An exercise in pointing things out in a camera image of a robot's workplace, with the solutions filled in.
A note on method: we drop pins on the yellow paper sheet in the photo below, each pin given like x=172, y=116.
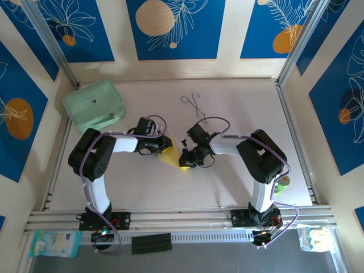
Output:
x=172, y=156

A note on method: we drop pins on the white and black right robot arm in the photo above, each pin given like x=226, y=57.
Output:
x=261, y=196

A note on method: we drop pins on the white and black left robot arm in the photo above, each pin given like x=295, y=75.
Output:
x=98, y=196

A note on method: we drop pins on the mint green zip pouch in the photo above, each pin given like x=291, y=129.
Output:
x=91, y=105

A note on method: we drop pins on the black ribbed block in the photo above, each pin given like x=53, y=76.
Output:
x=152, y=244

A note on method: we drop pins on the black controller board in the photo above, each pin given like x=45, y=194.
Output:
x=102, y=241
x=264, y=240

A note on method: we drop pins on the blue and white wipes packet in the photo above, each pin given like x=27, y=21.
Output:
x=54, y=244

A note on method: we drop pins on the clear plastic zip bag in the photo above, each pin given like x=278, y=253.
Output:
x=315, y=239

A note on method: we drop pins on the aluminium frame rail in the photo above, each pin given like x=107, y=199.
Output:
x=185, y=217

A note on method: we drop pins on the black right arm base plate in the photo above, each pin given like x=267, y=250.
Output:
x=239, y=217

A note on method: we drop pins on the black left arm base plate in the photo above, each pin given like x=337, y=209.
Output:
x=122, y=220

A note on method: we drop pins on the aluminium side rail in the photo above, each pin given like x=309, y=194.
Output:
x=66, y=130
x=297, y=142

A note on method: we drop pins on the blue floral wall poster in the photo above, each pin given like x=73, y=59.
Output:
x=261, y=28
x=17, y=85
x=199, y=42
x=31, y=42
x=335, y=128
x=96, y=42
x=321, y=42

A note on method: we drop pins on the aluminium corner post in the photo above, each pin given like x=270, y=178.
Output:
x=306, y=34
x=47, y=34

